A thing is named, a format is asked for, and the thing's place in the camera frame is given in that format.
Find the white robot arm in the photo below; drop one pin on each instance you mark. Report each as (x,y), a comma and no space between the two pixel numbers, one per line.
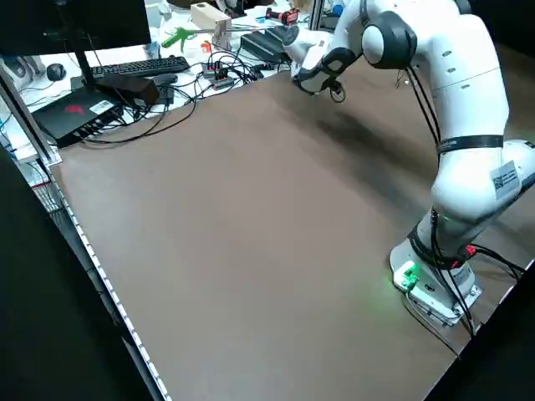
(464,125)

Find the grey usb hub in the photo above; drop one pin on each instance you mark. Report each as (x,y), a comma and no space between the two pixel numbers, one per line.
(219,77)

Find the black power adapter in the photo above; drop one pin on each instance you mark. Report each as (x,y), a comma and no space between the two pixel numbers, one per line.
(166,95)

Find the small orange item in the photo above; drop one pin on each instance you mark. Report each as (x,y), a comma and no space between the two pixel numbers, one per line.
(205,46)

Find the dark brown box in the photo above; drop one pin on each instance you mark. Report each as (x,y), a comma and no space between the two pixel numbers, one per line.
(134,89)

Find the red and black tool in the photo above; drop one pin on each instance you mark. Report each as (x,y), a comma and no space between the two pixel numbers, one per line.
(288,16)

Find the black keyboard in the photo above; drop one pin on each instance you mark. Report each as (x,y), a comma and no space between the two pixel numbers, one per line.
(138,67)

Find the green caulking gun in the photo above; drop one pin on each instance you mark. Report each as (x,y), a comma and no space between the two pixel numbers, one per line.
(177,35)

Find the light wooden block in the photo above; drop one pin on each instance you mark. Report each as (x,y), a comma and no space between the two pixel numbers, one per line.
(207,14)

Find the black box with red logo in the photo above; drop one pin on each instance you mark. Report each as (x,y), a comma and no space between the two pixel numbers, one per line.
(67,121)

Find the dark computer mouse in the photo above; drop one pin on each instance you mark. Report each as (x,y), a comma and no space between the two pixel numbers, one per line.
(55,72)

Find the black computer monitor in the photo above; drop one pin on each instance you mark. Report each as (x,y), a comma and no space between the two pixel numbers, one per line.
(75,21)

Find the aluminium table edge rail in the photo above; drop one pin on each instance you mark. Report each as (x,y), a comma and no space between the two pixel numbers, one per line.
(104,284)

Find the aluminium profile post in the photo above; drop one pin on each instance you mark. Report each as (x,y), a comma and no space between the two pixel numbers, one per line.
(316,14)
(29,121)

